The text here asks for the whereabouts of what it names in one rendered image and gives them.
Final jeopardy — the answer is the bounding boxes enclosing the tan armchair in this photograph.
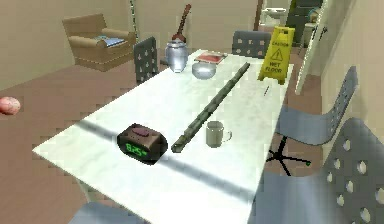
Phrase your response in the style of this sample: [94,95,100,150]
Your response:
[61,13,138,72]

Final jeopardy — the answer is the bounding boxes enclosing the grey blue perforated chair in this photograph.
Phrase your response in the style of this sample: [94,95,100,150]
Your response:
[68,201,148,224]
[266,65,359,177]
[248,117,384,224]
[231,30,272,59]
[133,35,160,85]

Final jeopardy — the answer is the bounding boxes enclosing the white table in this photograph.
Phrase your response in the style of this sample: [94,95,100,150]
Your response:
[32,49,294,224]

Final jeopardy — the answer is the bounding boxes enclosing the grey green cane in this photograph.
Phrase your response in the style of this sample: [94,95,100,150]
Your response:
[170,61,251,155]

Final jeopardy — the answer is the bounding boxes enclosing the silver vase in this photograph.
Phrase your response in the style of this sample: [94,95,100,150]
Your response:
[164,39,190,74]

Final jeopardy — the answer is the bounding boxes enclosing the dark digital alarm clock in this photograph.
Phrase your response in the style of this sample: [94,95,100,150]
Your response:
[116,123,168,166]

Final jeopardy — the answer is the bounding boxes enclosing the grey mug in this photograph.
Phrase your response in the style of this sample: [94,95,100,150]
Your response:
[205,120,233,149]

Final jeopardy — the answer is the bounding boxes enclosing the yellow wet floor sign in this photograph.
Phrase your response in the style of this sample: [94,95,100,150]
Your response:
[257,26,296,86]

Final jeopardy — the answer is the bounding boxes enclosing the red book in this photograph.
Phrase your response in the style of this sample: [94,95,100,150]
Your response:
[194,51,228,65]

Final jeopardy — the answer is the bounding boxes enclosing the blue cushion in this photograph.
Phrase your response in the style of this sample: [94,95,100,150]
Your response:
[94,35,126,47]

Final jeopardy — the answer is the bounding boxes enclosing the white room door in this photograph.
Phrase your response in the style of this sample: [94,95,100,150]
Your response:
[294,0,355,96]

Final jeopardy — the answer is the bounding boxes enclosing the silver bowl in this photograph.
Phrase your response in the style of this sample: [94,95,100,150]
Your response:
[191,62,218,81]

